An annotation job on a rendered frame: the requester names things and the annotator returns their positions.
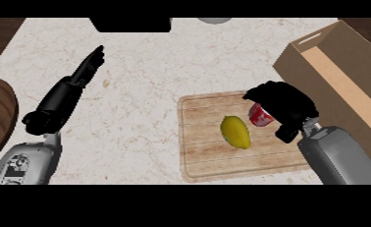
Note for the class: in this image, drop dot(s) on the dark brown round wooden object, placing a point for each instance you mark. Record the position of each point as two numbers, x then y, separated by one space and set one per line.
6 113

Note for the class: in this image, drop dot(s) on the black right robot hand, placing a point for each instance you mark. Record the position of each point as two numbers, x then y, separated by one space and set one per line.
284 103

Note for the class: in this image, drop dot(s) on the yellow mango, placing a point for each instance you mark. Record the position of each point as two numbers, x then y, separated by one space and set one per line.
234 132

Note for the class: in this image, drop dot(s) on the wooden cutting board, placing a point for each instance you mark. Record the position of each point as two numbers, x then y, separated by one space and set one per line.
216 149

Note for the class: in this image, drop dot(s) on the brown cardboard box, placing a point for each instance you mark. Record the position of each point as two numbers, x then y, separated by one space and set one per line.
332 73

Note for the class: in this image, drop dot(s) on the grey round object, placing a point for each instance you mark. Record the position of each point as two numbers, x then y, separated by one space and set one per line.
213 20

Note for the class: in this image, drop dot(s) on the red can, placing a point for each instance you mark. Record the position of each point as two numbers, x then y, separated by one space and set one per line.
259 117

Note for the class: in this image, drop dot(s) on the black appliance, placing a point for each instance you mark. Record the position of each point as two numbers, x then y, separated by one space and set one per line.
129 24

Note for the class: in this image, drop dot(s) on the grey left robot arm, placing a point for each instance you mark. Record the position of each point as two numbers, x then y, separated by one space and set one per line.
26 163

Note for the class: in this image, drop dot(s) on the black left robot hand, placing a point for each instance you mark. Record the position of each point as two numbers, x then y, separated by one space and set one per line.
57 100

